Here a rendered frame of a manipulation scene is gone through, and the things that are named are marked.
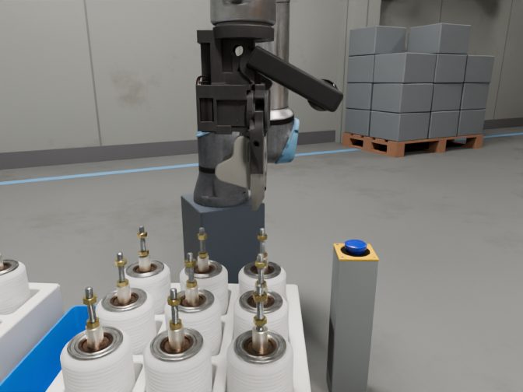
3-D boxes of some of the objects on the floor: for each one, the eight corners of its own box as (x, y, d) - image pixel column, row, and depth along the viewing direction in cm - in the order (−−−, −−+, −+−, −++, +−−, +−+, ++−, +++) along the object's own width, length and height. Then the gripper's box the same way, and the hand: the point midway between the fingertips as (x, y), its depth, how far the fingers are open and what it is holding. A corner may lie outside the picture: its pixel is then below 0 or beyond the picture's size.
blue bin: (79, 348, 95) (72, 304, 92) (124, 350, 95) (119, 306, 92) (-9, 464, 67) (-23, 406, 63) (55, 467, 66) (44, 409, 63)
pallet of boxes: (422, 138, 437) (433, 35, 407) (481, 148, 376) (500, 27, 347) (342, 145, 390) (348, 29, 360) (395, 157, 329) (408, 19, 300)
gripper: (209, 34, 52) (214, 193, 58) (187, 22, 41) (197, 218, 47) (275, 33, 51) (274, 194, 57) (272, 21, 40) (270, 220, 46)
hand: (261, 196), depth 51 cm, fingers open, 3 cm apart
